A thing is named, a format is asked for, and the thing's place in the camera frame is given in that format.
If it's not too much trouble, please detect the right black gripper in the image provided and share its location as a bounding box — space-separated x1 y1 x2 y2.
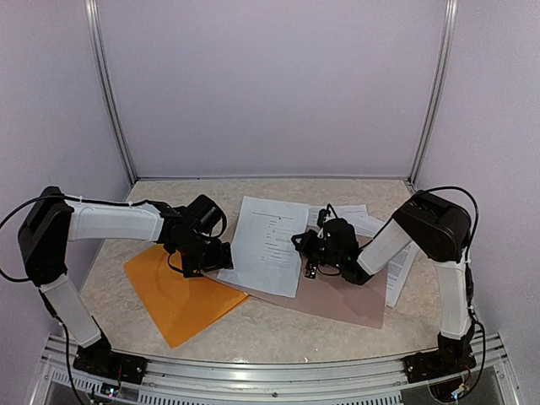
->
291 229 343 270

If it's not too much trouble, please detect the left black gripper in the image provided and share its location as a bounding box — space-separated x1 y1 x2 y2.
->
173 233 234 278

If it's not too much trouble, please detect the white printed sheet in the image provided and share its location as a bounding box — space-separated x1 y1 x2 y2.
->
351 216 386 238
217 196 309 298
307 204 369 227

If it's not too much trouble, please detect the pink-brown file folder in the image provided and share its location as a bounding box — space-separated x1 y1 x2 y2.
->
227 251 386 329

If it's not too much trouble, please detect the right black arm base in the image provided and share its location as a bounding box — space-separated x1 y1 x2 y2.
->
402 325 477 383

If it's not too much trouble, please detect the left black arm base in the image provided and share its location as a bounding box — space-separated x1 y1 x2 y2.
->
73 330 148 385

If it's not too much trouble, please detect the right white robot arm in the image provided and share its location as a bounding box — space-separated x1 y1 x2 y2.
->
291 187 478 375

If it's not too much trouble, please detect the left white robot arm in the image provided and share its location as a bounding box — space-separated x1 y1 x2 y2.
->
17 186 234 375

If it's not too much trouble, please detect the metal folder clip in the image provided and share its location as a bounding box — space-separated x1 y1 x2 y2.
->
305 261 319 279

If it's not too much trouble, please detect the orange folder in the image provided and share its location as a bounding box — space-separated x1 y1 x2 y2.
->
124 245 248 348

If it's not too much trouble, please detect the white printed sheet back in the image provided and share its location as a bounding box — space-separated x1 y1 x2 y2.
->
307 204 369 227

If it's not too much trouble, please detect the white printed sheet dense text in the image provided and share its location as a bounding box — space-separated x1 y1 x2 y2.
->
386 242 419 308

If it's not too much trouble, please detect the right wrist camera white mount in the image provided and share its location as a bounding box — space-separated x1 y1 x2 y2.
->
316 204 335 239

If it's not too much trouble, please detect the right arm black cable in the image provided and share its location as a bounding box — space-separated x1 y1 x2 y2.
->
425 186 482 262

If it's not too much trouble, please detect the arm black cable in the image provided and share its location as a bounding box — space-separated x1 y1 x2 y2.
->
425 186 482 262
0 196 144 284

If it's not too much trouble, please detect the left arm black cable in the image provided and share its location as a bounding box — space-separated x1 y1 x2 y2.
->
0 196 144 284

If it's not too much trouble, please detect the right aluminium frame post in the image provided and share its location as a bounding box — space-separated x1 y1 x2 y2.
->
408 0 459 188

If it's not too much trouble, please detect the aluminium frame post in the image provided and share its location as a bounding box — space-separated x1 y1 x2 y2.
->
84 0 138 186
408 0 459 188

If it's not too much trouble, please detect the left aluminium frame post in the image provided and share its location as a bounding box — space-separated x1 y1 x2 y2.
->
84 0 138 186

